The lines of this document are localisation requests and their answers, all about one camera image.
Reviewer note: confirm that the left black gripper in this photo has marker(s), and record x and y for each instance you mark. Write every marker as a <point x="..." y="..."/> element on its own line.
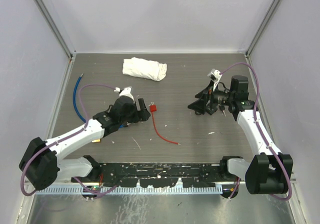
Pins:
<point x="142" y="114"/>

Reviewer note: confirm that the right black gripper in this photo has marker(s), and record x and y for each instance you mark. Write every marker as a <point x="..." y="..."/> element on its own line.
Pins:
<point x="199" y="105"/>

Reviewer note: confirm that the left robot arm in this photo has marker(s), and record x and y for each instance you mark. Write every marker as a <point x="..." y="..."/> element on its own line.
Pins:
<point x="45" y="162"/>

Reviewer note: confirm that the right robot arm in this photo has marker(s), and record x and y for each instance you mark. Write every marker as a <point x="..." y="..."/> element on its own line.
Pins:
<point x="270" y="170"/>

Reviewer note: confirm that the black-headed keys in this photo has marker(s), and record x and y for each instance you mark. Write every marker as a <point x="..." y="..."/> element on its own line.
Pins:
<point x="222" y="109"/>

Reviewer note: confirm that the white crumpled cloth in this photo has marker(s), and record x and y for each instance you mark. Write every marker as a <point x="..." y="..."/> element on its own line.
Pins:
<point x="146" y="69"/>

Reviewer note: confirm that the brass padlock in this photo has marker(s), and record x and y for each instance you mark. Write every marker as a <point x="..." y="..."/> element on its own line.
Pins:
<point x="96" y="141"/>

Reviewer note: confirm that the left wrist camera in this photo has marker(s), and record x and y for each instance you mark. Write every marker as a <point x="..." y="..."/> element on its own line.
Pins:
<point x="126" y="92"/>

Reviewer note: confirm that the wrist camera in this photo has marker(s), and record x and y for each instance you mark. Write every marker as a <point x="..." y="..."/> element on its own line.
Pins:
<point x="126" y="92"/>
<point x="215" y="76"/>

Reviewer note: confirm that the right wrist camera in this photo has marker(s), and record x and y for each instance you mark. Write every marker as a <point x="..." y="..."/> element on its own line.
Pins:
<point x="215" y="76"/>

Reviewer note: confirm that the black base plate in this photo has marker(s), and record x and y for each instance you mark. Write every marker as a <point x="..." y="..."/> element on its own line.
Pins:
<point x="160" y="175"/>

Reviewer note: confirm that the blue cable lock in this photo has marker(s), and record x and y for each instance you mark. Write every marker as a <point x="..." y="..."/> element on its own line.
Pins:
<point x="74" y="98"/>

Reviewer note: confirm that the slotted cable duct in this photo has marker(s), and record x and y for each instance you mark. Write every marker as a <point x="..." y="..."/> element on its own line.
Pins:
<point x="138" y="190"/>

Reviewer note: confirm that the aluminium frame rail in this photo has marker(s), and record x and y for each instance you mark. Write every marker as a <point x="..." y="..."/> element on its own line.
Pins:
<point x="293" y="180"/>

